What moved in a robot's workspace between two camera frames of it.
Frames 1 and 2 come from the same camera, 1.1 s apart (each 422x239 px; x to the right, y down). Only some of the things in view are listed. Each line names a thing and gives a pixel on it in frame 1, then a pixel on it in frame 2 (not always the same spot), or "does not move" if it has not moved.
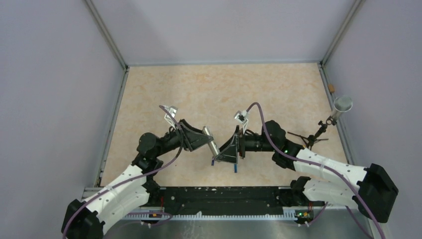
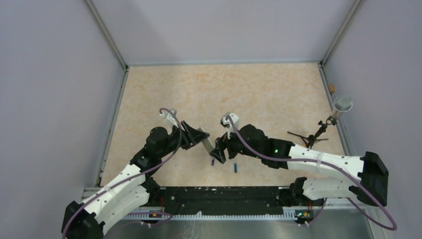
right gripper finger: [224, 147] to [220, 144]
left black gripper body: [181, 131] does not move
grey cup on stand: [341, 104] does not move
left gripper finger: [191, 131] does not move
